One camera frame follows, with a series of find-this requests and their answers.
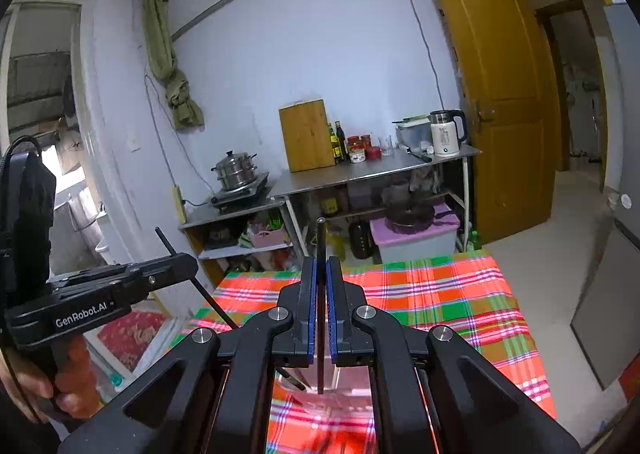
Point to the metal shelf unit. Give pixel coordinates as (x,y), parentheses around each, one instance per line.
(230,216)

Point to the pink utensil holder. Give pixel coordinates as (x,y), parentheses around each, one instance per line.
(350,381)

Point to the red sauce jar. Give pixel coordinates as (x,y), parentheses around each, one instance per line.
(356,151)

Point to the black induction cooker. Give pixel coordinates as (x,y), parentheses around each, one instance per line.
(240,196)

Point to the white electric kettle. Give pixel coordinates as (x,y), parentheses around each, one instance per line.
(445,134)

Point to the pink plastic basket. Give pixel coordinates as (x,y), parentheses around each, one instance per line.
(270,238)

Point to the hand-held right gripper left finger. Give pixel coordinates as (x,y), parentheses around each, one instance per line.
(311,304)

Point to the storage box with purple lid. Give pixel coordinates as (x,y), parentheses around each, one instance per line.
(415,245)

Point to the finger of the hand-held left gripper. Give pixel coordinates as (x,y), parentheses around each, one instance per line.
(172,281)
(165,265)

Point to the plaid tablecloth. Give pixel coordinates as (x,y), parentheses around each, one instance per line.
(450,294)

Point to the black wok pan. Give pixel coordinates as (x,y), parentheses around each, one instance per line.
(407,217)

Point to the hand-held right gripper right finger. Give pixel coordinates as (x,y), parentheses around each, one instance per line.
(334,304)

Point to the wooden cutting board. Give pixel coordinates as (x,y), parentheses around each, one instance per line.
(306,136)

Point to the red patterned mat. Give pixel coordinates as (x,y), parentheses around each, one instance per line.
(130,334)

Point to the dark plastic jug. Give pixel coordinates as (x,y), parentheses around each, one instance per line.
(360,239)

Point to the white wall switch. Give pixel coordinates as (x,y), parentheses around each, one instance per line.
(133,143)

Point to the yellow power strip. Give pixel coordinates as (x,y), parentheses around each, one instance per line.
(178,204)

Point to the metal kitchen table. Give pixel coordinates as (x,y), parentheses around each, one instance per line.
(375,169)

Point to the white plastic container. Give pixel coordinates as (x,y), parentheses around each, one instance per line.
(414,134)

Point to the person's left hand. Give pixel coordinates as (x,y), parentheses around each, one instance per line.
(77,374)

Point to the yellow wooden door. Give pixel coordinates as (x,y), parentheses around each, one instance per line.
(500,84)

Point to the dark glass bottle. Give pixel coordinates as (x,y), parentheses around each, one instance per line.
(342,141)
(333,146)

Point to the green curtain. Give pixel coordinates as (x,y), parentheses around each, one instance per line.
(160,49)

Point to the steel steamer pot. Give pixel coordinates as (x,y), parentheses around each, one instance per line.
(234,171)

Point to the clear drinking glass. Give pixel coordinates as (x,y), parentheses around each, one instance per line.
(386,146)

